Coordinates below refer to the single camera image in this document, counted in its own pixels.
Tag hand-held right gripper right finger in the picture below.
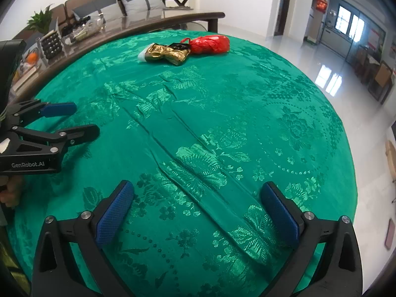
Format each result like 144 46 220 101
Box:
261 181 363 297

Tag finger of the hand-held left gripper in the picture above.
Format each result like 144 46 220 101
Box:
11 124 101 161
6 98 78 128

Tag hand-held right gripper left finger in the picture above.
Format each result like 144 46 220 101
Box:
31 179 137 297

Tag gold foil wrapper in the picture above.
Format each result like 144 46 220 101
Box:
138 42 192 67

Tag red plastic bag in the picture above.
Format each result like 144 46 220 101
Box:
180 35 231 55

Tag person's left hand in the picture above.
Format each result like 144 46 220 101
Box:
0 175 25 210

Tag black tray of dark balls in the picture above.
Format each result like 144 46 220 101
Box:
38 31 64 60

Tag clear glass tray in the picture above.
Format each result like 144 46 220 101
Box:
60 15 106 46

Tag green leafy plant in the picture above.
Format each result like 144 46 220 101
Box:
26 4 55 34

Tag grey sofa cushion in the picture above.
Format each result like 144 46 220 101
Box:
72 0 124 23
117 0 167 17

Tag maroon doormat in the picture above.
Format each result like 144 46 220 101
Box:
384 225 396 250

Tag wooden sofa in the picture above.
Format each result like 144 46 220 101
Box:
12 0 194 39

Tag green patterned tablecloth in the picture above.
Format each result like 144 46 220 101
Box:
6 29 358 297

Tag wooden dining chairs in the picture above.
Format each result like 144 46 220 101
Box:
355 45 396 105

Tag dark door frame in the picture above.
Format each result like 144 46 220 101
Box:
274 0 293 37

